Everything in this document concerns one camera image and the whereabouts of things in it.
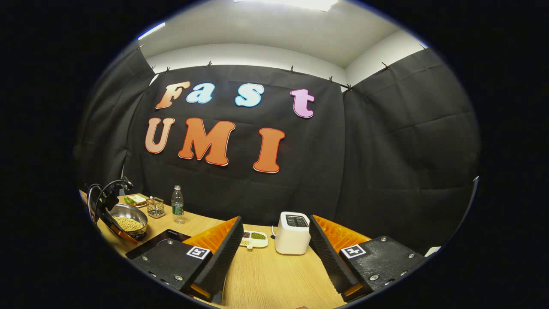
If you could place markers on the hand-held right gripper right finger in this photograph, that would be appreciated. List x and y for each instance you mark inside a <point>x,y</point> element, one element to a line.
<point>328,257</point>

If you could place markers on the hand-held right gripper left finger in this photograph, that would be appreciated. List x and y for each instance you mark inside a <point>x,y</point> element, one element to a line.
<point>225,257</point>

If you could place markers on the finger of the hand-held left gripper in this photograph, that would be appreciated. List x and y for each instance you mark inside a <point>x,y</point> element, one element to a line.
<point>118,232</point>

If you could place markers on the steel pot with soybeans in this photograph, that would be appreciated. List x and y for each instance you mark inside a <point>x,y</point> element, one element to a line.
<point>126,221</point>

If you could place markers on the sandwich on white plate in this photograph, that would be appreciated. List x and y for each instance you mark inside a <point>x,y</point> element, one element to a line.
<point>136,199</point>

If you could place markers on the white divided dish with beans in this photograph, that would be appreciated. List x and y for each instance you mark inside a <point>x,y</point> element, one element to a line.
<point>257,237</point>

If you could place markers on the white toaster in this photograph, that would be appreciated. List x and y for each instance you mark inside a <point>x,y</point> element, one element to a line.
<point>292,238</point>

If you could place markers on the clear plastic water bottle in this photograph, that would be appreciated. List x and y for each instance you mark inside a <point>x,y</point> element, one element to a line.
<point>178,208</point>

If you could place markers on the black backdrop cloth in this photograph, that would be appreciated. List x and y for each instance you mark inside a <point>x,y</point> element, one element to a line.
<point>386,163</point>

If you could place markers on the row of small black clips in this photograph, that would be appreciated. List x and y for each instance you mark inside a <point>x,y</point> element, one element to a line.
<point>291,69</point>

